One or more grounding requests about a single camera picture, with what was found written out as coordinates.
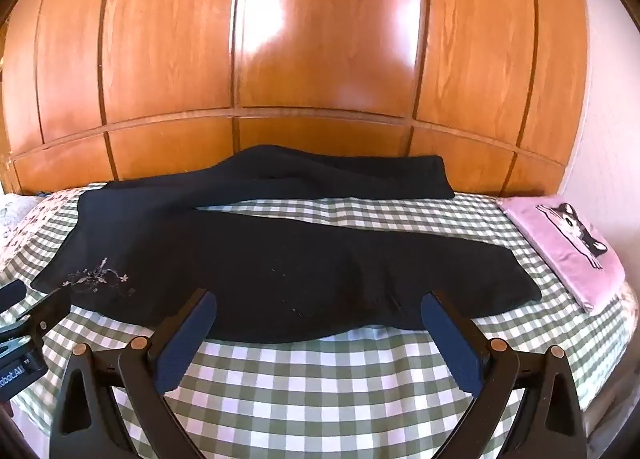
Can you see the green checked bed sheet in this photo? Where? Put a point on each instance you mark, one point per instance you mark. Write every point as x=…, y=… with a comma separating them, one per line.
x=310, y=394

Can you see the black pants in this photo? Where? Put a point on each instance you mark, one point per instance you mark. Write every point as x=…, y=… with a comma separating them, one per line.
x=260, y=259

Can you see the pink cat print pillow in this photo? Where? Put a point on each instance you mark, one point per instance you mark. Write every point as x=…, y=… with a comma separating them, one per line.
x=565, y=249

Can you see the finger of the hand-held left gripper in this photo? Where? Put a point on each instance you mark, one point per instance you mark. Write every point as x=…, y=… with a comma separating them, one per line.
x=47, y=310
x=10, y=295

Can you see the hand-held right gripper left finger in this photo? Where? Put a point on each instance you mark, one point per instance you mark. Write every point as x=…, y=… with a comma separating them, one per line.
x=186, y=341

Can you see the white floral quilt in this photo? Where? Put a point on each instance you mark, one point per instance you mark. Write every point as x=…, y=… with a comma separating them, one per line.
x=35, y=219

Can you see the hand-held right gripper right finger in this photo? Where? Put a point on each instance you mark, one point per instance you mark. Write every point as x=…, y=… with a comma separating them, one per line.
x=450, y=346

